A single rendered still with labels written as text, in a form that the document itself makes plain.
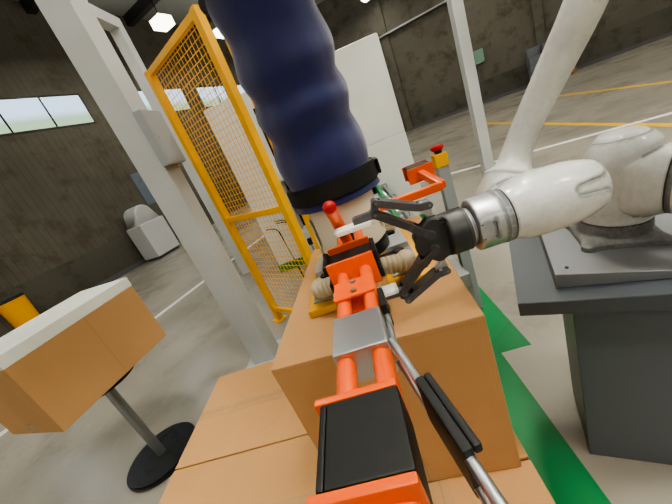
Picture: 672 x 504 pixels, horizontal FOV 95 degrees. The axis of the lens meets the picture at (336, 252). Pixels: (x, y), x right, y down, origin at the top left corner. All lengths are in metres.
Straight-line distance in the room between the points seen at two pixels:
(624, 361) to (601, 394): 0.15
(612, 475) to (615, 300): 0.75
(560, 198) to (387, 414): 0.41
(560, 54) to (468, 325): 0.48
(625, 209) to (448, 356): 0.60
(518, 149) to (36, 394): 1.83
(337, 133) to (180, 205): 1.52
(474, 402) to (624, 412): 0.75
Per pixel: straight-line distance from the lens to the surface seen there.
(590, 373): 1.26
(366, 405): 0.27
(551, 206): 0.56
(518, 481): 0.86
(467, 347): 0.61
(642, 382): 1.30
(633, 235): 1.06
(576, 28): 0.71
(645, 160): 0.98
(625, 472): 1.54
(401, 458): 0.24
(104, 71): 2.18
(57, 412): 1.83
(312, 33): 0.71
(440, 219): 0.53
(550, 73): 0.72
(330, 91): 0.68
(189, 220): 2.07
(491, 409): 0.72
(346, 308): 0.42
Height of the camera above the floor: 1.30
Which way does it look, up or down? 20 degrees down
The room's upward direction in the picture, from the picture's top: 23 degrees counter-clockwise
